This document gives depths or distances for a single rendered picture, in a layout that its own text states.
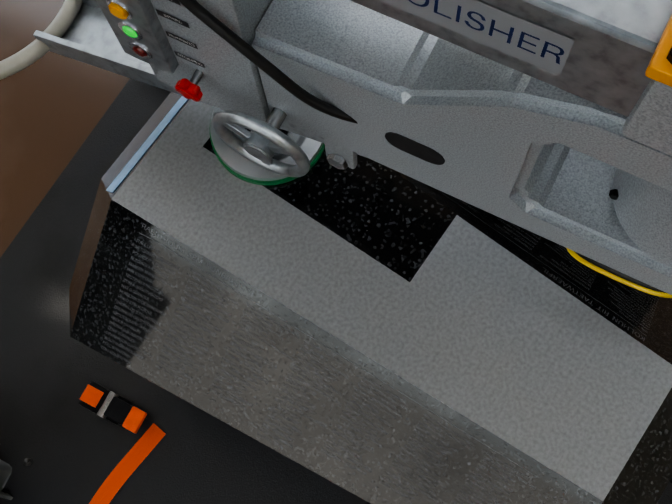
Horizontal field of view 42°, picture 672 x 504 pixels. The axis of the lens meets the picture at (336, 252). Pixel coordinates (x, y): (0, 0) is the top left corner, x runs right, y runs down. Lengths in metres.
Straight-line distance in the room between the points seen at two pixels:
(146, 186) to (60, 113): 1.16
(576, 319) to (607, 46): 0.86
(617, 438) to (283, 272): 0.63
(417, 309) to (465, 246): 0.14
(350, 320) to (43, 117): 1.51
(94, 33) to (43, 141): 1.09
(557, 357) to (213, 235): 0.64
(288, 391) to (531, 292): 0.47
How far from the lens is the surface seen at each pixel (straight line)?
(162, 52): 1.22
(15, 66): 1.73
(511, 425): 1.53
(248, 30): 1.09
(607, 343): 1.58
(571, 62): 0.81
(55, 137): 2.76
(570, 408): 1.55
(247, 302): 1.59
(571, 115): 0.92
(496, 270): 1.57
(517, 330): 1.55
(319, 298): 1.55
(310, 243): 1.58
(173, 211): 1.63
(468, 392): 1.52
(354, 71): 1.06
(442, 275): 1.56
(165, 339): 1.74
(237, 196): 1.62
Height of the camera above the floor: 2.37
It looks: 73 degrees down
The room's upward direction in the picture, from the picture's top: 9 degrees counter-clockwise
